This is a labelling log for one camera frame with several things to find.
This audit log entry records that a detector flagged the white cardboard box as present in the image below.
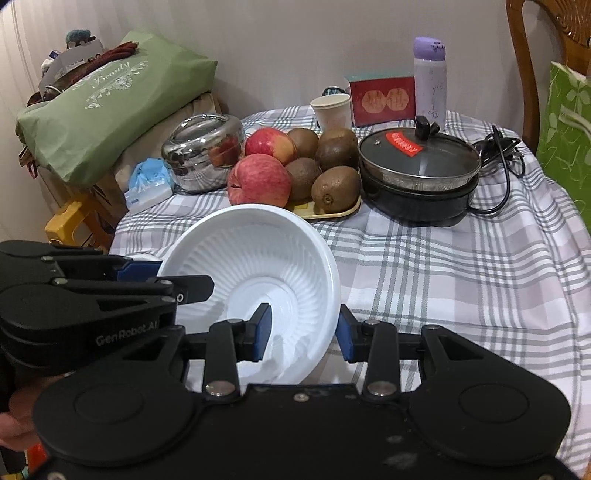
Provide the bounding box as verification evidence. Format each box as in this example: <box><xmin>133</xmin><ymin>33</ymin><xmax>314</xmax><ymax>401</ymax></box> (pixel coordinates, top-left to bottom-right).
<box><xmin>39</xmin><ymin>39</ymin><xmax>106</xmax><ymax>97</ymax></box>

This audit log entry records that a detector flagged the person's left hand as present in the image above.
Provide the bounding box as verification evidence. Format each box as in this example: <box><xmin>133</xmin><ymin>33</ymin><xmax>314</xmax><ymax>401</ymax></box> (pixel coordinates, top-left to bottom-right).
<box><xmin>0</xmin><ymin>375</ymin><xmax>68</xmax><ymax>450</ymax></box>

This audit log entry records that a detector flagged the blue tissue packet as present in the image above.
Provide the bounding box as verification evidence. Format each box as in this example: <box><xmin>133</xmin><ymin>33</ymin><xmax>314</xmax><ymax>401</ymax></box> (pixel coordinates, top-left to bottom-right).
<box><xmin>124</xmin><ymin>158</ymin><xmax>175</xmax><ymax>214</ymax></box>

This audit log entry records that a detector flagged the wooden chair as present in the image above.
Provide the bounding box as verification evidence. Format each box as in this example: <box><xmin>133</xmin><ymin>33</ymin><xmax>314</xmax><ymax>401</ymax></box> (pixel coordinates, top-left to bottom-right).
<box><xmin>505</xmin><ymin>0</ymin><xmax>591</xmax><ymax>155</ymax></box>

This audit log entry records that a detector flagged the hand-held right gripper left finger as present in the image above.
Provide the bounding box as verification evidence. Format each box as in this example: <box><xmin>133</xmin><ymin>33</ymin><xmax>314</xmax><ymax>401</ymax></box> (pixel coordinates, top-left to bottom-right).
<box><xmin>120</xmin><ymin>302</ymin><xmax>273</xmax><ymax>401</ymax></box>

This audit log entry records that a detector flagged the large white ribbed bowl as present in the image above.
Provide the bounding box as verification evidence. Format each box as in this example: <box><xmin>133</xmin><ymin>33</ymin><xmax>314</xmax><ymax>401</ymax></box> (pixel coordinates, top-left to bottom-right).
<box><xmin>124</xmin><ymin>203</ymin><xmax>342</xmax><ymax>386</ymax></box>

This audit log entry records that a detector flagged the white bottle with purple cap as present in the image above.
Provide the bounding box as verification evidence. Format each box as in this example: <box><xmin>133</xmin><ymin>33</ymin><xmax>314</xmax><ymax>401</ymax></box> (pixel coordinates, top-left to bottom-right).
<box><xmin>413</xmin><ymin>37</ymin><xmax>448</xmax><ymax>132</ymax></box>

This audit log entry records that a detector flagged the white paper cup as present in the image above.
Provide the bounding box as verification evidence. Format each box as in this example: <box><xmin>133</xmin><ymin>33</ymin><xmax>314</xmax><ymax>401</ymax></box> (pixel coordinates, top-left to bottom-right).
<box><xmin>310</xmin><ymin>93</ymin><xmax>352</xmax><ymax>132</ymax></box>

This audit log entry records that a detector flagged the black electric pot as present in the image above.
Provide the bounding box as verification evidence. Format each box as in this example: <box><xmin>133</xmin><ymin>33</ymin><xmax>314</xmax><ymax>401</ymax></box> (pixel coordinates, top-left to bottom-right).
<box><xmin>358</xmin><ymin>138</ymin><xmax>483</xmax><ymax>227</ymax></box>

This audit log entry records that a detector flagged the green pillow bag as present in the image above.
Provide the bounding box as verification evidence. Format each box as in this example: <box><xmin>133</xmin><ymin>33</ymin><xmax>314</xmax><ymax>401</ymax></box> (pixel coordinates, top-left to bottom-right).
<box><xmin>16</xmin><ymin>30</ymin><xmax>218</xmax><ymax>185</ymax></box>

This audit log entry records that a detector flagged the stainless steel container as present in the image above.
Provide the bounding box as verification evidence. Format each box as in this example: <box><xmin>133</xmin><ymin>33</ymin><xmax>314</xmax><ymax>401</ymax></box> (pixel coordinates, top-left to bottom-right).
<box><xmin>161</xmin><ymin>114</ymin><xmax>246</xmax><ymax>193</ymax></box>

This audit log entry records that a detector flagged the black power cord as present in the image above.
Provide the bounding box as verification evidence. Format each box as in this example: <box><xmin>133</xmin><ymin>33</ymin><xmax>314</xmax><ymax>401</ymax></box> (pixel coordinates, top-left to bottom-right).
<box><xmin>466</xmin><ymin>124</ymin><xmax>527</xmax><ymax>215</ymax></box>

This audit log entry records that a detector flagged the yellow plastic stool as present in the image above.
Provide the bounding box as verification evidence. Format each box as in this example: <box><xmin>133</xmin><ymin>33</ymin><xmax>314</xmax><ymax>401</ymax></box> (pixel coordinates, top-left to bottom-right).
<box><xmin>44</xmin><ymin>194</ymin><xmax>116</xmax><ymax>254</ymax></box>

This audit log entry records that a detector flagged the green leaf-print storage bag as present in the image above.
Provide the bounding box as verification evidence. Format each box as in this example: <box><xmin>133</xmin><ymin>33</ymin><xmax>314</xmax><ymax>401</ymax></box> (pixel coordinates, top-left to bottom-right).
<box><xmin>536</xmin><ymin>61</ymin><xmax>591</xmax><ymax>213</ymax></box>

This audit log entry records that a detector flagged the red gift box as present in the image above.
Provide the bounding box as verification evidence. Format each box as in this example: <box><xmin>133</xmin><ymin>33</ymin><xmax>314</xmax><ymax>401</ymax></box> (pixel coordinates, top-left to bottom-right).
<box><xmin>344</xmin><ymin>71</ymin><xmax>416</xmax><ymax>128</ymax></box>

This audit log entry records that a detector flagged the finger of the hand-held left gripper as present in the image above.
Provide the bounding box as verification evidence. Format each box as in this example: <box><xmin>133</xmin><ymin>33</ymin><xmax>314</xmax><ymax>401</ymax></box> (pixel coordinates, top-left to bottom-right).
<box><xmin>0</xmin><ymin>274</ymin><xmax>215</xmax><ymax>329</ymax></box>
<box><xmin>0</xmin><ymin>240</ymin><xmax>163</xmax><ymax>284</ymax></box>

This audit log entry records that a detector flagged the brown kiwi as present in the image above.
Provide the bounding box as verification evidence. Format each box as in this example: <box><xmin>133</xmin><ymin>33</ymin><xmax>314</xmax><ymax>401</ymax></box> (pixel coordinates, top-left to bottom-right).
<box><xmin>316</xmin><ymin>128</ymin><xmax>360</xmax><ymax>171</ymax></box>
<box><xmin>311</xmin><ymin>166</ymin><xmax>362</xmax><ymax>214</ymax></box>
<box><xmin>288</xmin><ymin>128</ymin><xmax>320</xmax><ymax>160</ymax></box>
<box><xmin>285</xmin><ymin>158</ymin><xmax>321</xmax><ymax>202</ymax></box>

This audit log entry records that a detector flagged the glass pot lid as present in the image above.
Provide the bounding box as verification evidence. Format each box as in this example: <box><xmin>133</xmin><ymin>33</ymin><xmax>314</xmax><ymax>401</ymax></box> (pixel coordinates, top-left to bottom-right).
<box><xmin>359</xmin><ymin>115</ymin><xmax>482</xmax><ymax>188</ymax></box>

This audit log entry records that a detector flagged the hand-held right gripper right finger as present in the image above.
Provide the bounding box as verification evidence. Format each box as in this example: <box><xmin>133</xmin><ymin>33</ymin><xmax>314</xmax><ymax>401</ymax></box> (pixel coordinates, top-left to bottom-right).
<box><xmin>335</xmin><ymin>303</ymin><xmax>492</xmax><ymax>401</ymax></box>

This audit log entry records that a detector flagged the maroon cloth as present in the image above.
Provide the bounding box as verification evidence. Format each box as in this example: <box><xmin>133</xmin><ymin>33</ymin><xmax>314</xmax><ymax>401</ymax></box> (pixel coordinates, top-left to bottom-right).
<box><xmin>69</xmin><ymin>41</ymin><xmax>139</xmax><ymax>88</ymax></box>

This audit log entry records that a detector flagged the red apple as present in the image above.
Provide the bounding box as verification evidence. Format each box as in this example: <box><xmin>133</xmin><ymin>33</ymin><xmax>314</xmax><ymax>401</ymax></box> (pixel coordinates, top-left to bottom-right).
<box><xmin>228</xmin><ymin>154</ymin><xmax>293</xmax><ymax>207</ymax></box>
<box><xmin>245</xmin><ymin>128</ymin><xmax>297</xmax><ymax>166</ymax></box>

